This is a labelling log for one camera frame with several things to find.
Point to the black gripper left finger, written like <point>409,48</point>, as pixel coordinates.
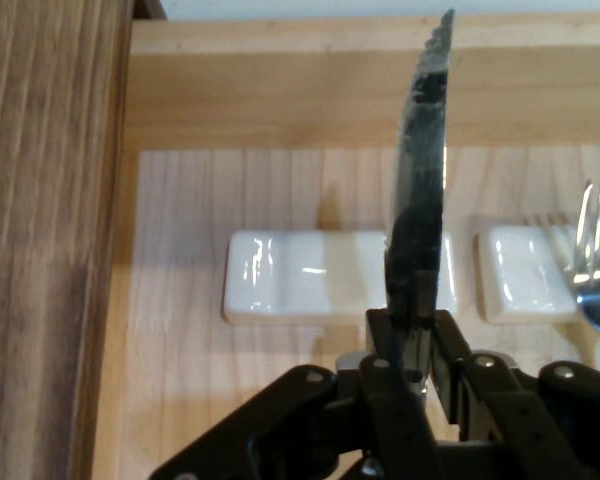
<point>330,430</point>

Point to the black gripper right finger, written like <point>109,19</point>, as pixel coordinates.
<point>520,430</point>

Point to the silver table knife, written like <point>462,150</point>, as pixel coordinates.
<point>420,200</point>

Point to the white ceramic cutlery rest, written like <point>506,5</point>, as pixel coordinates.
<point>290,280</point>
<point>520,280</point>

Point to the silver fork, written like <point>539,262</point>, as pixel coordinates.
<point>597,240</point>

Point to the light wooden drawer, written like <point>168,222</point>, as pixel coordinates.
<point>280,100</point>

